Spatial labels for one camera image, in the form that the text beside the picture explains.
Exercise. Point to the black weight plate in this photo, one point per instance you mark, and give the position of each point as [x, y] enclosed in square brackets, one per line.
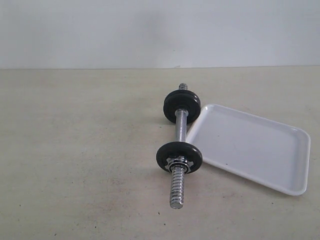
[178, 148]
[184, 103]
[182, 92]

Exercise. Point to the chrome spin-lock collar nut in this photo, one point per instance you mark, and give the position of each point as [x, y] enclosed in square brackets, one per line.
[179, 161]

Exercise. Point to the chrome dumbbell bar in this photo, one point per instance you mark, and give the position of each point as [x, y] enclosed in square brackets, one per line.
[176, 199]

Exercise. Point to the white plastic tray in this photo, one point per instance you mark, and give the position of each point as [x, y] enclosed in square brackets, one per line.
[267, 152]

